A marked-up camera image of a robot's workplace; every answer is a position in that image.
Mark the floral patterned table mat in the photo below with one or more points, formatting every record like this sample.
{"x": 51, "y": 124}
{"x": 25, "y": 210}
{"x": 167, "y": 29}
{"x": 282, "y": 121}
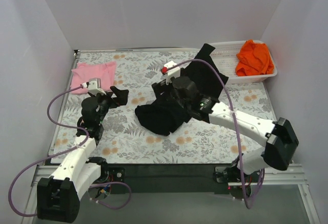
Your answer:
{"x": 125, "y": 140}

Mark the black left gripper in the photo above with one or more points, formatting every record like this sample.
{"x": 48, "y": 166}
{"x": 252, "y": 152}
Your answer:
{"x": 111, "y": 98}

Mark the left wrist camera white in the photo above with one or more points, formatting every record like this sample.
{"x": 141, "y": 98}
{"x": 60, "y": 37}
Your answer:
{"x": 94, "y": 84}

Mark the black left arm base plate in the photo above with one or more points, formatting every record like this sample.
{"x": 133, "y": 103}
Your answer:
{"x": 110, "y": 174}

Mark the aluminium frame rail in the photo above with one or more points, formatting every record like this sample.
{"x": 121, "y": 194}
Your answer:
{"x": 190, "y": 194}

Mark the black t shirt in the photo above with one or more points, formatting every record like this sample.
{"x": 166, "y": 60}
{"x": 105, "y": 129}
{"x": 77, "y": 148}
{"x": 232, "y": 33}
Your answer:
{"x": 164, "y": 117}

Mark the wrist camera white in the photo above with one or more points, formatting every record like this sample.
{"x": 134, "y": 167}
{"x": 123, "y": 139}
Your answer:
{"x": 94, "y": 84}
{"x": 171, "y": 70}

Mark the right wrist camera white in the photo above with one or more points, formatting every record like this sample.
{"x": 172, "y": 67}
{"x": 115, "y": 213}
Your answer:
{"x": 171, "y": 70}

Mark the white plastic laundry basket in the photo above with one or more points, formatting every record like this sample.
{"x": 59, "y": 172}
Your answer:
{"x": 225, "y": 59}

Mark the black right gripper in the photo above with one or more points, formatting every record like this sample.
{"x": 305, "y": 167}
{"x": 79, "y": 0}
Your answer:
{"x": 162, "y": 89}

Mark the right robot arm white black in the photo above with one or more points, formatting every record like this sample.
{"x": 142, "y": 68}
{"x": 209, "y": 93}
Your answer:
{"x": 277, "y": 139}

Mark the orange t shirt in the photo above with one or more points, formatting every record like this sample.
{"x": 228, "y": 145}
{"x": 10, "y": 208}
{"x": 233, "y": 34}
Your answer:
{"x": 254, "y": 59}

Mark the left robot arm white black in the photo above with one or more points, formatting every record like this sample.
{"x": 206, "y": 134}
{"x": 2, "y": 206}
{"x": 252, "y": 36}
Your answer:
{"x": 59, "y": 195}

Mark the pink folded t shirt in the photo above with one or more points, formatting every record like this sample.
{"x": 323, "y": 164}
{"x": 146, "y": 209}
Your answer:
{"x": 85, "y": 72}

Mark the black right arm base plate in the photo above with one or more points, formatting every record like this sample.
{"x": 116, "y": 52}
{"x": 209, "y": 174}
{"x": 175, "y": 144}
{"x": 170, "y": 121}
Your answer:
{"x": 232, "y": 174}

